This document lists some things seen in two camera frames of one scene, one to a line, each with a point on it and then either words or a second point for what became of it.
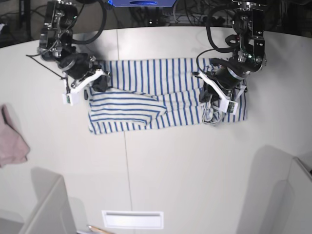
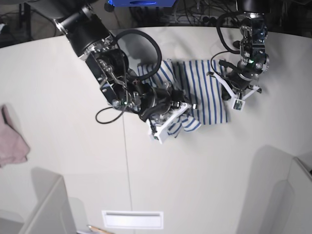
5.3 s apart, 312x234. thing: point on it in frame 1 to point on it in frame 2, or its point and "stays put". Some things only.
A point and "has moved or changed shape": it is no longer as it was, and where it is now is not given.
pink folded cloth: (13, 147) stays put
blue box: (130, 3) stays put
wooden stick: (97, 230) stays put
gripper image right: (230, 85) to (236, 84)
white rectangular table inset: (133, 219) stays put
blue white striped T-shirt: (153, 92) has moved or changed shape
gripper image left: (80, 70) to (165, 107)
